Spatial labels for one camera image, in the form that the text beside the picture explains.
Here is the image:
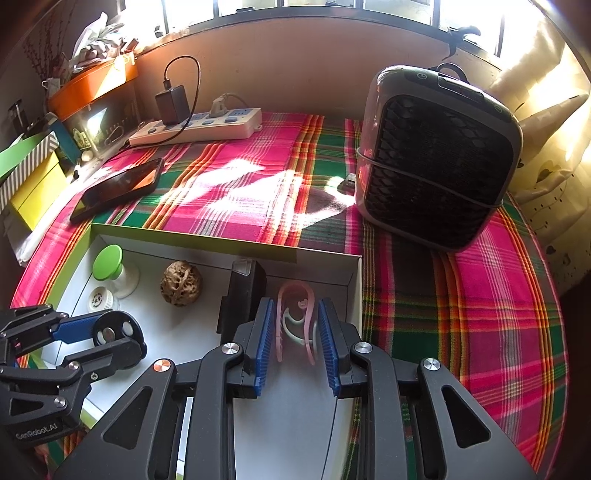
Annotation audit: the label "striped box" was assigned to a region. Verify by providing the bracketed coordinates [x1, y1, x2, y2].
[0, 134, 61, 210]

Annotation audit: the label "grey portable air cooler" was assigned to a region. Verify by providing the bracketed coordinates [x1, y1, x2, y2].
[355, 64, 525, 252]

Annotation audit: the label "black smartphone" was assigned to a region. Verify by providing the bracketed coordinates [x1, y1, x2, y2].
[69, 157, 164, 224]

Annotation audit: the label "yellow box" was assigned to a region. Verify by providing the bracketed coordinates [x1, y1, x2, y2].
[9, 152, 68, 232]

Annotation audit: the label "glass tank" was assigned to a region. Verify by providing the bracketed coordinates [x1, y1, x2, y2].
[60, 90, 139, 153]

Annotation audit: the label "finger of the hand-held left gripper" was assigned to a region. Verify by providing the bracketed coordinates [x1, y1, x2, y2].
[0, 338, 148, 433]
[0, 304, 101, 360]

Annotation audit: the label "black charger adapter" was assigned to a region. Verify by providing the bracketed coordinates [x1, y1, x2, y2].
[156, 78, 189, 125]

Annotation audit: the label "cream patterned curtain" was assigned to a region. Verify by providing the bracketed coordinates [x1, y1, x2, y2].
[489, 0, 591, 296]

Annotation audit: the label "white plug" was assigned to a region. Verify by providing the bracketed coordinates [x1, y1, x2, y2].
[211, 93, 250, 117]

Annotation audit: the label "dried red branches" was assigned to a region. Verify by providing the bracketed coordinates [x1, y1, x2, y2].
[23, 9, 75, 81]

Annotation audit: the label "black round disc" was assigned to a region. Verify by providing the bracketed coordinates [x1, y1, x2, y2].
[91, 310, 148, 360]

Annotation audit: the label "white plastic bag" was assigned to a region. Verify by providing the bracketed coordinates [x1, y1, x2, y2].
[69, 11, 137, 70]

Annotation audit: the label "large wrinkled walnut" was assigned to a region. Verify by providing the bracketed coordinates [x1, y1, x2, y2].
[160, 261, 204, 306]

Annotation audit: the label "white power strip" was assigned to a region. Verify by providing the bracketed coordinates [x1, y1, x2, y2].
[128, 107, 263, 147]

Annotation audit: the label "black window latch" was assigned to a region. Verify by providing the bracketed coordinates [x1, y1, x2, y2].
[441, 25, 482, 60]

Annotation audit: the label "small white round cap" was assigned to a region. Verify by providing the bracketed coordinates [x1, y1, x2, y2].
[89, 286, 116, 311]

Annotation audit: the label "barred window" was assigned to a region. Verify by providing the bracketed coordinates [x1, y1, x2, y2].
[134, 0, 509, 56]

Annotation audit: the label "green white cardboard box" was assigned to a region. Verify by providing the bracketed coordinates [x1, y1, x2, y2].
[11, 223, 366, 480]

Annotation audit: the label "pink green plaid tablecloth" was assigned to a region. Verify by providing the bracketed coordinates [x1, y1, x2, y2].
[11, 111, 568, 480]

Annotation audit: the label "black rectangular device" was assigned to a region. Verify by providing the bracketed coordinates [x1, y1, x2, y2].
[217, 259, 267, 342]

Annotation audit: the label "black charger cable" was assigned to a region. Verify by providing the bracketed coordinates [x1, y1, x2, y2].
[163, 56, 202, 140]

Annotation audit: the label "green mushroom-shaped massager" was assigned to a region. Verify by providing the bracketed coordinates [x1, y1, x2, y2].
[92, 244, 140, 298]

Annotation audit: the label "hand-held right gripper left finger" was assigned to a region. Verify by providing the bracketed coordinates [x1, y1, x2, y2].
[53, 296, 276, 480]

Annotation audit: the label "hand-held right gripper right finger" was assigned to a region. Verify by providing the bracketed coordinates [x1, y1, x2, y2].
[317, 296, 539, 480]

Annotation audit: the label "clear glass jar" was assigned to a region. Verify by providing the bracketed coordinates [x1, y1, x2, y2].
[9, 99, 29, 136]

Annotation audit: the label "orange tray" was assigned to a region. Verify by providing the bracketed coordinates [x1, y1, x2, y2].
[47, 58, 139, 118]

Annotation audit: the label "pink clip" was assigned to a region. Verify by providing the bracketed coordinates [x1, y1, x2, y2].
[276, 282, 320, 366]

